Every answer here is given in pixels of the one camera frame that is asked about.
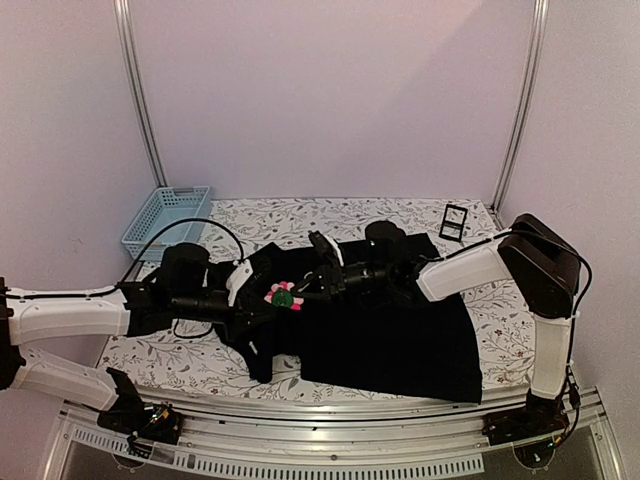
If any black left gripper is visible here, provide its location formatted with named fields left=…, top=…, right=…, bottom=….
left=171, top=289, right=280, bottom=341

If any pink flower plush brooch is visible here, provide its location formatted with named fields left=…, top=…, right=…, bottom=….
left=264, top=281, right=304, bottom=311

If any black t-shirt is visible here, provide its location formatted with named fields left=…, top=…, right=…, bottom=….
left=209, top=231, right=484, bottom=406

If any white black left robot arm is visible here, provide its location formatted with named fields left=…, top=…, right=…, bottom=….
left=1, top=243, right=275, bottom=447

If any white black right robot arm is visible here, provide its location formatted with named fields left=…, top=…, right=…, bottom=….
left=290, top=214, right=589, bottom=452

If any small black brooch stand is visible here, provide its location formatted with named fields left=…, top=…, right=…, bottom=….
left=438, top=203, right=469, bottom=242

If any floral patterned table mat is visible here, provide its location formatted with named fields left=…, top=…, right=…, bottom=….
left=100, top=198, right=535, bottom=404

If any light blue plastic basket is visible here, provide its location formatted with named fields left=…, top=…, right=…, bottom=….
left=121, top=186, right=212, bottom=262

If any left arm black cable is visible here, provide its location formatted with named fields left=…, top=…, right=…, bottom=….
left=0, top=217, right=246, bottom=341

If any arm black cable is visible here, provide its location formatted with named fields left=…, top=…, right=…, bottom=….
left=0, top=217, right=246, bottom=341
left=414, top=224, right=594, bottom=426

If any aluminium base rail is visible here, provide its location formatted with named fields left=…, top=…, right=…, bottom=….
left=43, top=387, right=624, bottom=479

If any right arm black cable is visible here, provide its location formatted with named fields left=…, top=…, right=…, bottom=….
left=414, top=224, right=594, bottom=426

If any right aluminium frame post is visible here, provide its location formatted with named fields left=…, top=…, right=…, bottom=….
left=490, top=0, right=550, bottom=217

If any aluminium frame post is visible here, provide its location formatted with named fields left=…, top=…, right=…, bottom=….
left=490, top=0, right=550, bottom=217
left=113, top=0, right=169, bottom=187

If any left aluminium frame post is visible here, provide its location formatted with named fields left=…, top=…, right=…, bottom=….
left=113, top=0, right=169, bottom=187

